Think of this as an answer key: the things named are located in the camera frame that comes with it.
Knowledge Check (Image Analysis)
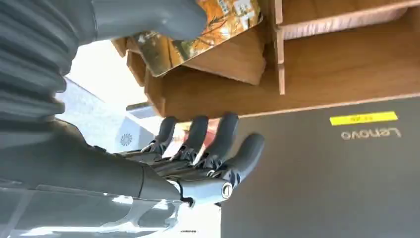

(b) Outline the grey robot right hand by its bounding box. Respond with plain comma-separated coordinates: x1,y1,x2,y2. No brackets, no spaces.
0,0,265,238

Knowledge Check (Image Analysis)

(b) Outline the grey kiosk panel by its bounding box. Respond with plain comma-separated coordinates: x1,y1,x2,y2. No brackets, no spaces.
55,78,159,154

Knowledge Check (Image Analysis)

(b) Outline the dark grey laptop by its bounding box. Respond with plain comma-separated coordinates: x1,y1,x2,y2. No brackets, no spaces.
219,96,420,238

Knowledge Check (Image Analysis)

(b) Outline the wooden compartment card box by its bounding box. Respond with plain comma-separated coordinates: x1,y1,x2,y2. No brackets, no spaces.
111,0,420,123

